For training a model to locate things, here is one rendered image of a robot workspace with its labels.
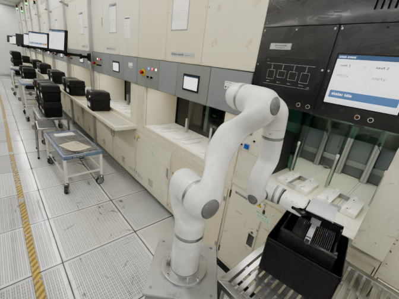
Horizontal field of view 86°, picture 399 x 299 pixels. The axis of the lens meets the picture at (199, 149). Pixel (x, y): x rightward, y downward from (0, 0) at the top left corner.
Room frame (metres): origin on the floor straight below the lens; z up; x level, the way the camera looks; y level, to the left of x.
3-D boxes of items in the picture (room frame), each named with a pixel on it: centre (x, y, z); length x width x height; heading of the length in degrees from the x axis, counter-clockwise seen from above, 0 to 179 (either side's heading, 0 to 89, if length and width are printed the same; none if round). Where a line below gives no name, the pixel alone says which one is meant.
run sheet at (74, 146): (2.38, 1.51, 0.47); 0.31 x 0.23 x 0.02; 66
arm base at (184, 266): (0.67, 0.00, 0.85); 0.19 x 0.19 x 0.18
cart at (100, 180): (2.53, 1.62, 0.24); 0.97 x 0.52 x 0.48; 47
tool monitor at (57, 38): (3.27, 2.00, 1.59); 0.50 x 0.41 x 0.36; 134
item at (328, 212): (0.75, -0.52, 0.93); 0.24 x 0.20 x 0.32; 144
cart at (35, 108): (3.74, 2.79, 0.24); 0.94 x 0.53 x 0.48; 44
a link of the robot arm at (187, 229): (0.70, 0.02, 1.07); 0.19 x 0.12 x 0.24; 35
